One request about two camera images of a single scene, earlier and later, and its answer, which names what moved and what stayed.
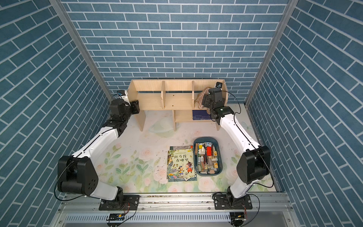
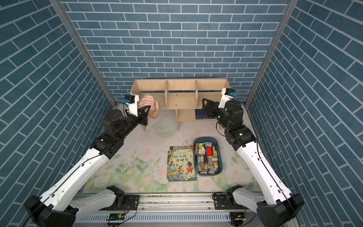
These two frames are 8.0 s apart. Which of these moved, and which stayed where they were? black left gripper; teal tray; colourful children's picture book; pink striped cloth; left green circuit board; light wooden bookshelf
Moved: black left gripper; pink striped cloth
Stayed: left green circuit board; teal tray; colourful children's picture book; light wooden bookshelf
